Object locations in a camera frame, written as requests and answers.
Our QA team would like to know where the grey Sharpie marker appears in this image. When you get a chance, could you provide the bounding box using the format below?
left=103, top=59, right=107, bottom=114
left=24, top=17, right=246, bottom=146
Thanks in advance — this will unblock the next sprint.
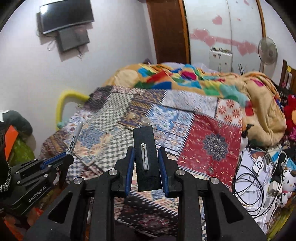
left=66, top=120, right=84, bottom=155

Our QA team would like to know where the green leaf-pattern storage box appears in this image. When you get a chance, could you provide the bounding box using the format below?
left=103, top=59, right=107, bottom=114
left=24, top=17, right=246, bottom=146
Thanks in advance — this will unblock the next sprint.
left=8, top=137, right=35, bottom=167

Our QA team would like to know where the white spotted plush toy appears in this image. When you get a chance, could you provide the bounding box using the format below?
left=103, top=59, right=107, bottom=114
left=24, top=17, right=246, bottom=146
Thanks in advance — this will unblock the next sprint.
left=277, top=169, right=295, bottom=208

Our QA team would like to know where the colourful orange blanket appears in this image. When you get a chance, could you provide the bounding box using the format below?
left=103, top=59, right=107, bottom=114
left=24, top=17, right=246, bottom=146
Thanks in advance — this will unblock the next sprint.
left=103, top=63, right=287, bottom=146

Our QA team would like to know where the black box under television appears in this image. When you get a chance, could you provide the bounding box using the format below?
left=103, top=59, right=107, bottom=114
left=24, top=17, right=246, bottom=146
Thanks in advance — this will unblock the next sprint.
left=57, top=25, right=90, bottom=53

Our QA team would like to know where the red plush toy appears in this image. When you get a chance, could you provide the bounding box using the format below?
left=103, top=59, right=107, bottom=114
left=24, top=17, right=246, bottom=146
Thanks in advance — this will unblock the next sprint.
left=284, top=94, right=296, bottom=142

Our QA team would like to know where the brown wooden door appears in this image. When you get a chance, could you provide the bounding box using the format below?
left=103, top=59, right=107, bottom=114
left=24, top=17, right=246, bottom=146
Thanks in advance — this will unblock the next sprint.
left=147, top=0, right=191, bottom=64

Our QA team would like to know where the white standing fan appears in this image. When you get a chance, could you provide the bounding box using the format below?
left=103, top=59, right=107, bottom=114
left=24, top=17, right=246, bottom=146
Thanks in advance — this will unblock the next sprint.
left=258, top=37, right=278, bottom=72

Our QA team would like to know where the pile of cables and chargers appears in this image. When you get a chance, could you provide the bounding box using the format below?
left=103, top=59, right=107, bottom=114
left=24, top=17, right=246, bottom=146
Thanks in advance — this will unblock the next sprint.
left=231, top=143, right=290, bottom=235

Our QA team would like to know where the wall-mounted black television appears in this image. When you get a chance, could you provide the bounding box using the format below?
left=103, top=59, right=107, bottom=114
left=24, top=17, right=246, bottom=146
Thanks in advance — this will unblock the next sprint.
left=40, top=0, right=94, bottom=34

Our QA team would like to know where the white wall socket box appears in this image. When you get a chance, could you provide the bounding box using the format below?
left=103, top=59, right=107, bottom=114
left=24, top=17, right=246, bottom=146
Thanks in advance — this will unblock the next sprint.
left=209, top=47, right=233, bottom=73

